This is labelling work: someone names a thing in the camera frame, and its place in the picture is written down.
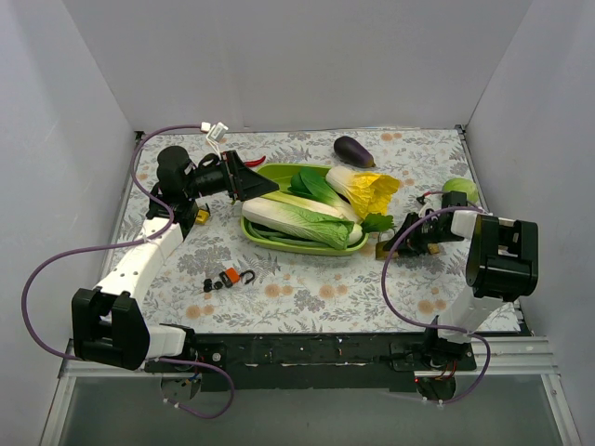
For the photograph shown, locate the purple cable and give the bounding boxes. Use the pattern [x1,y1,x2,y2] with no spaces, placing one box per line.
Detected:
[20,123,236,420]
[380,189,492,406]

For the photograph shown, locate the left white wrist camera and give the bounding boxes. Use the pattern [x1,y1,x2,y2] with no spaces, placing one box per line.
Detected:
[200,122,229,144]

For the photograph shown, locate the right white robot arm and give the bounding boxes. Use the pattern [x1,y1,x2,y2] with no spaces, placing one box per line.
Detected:
[376,191,538,372]

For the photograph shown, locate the yellow leaf cabbage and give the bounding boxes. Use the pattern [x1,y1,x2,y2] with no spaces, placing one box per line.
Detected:
[325,166,401,219]

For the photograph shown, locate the round green cabbage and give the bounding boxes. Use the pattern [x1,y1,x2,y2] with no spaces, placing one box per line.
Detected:
[443,177,480,203]

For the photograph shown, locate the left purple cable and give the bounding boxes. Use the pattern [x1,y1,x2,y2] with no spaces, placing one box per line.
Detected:
[20,123,236,420]

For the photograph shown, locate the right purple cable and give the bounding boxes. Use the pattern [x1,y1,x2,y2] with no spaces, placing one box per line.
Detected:
[380,189,492,406]

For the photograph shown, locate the large brass padlock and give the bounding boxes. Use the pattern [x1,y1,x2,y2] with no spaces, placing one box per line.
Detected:
[375,236,391,261]

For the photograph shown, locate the purple eggplant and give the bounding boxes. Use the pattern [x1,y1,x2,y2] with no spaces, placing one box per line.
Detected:
[333,136,376,168]

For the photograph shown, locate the green bok choy leaves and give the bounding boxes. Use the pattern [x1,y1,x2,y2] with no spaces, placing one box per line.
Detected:
[288,167,341,204]

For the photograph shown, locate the orange black padlock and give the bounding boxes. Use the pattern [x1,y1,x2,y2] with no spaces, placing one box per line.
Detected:
[218,268,256,288]

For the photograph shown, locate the small brass padlock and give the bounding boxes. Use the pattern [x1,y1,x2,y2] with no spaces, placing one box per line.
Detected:
[427,243,440,256]

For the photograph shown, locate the green oval tray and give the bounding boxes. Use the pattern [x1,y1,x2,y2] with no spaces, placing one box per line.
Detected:
[240,163,368,256]

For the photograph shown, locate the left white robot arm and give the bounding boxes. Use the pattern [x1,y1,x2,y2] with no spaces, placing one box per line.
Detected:
[72,146,279,372]

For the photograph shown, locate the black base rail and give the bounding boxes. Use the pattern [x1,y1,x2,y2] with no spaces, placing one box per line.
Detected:
[145,333,477,392]

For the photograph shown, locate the large napa cabbage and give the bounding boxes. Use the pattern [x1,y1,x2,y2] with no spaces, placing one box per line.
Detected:
[242,198,364,250]

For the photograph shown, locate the red chili pepper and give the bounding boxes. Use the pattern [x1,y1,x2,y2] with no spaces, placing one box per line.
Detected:
[245,156,266,168]

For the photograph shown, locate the yellow padlock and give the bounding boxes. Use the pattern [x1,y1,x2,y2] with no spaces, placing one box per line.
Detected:
[194,209,210,226]

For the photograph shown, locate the black key bunch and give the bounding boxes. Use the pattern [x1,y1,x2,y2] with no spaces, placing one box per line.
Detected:
[203,279,224,294]

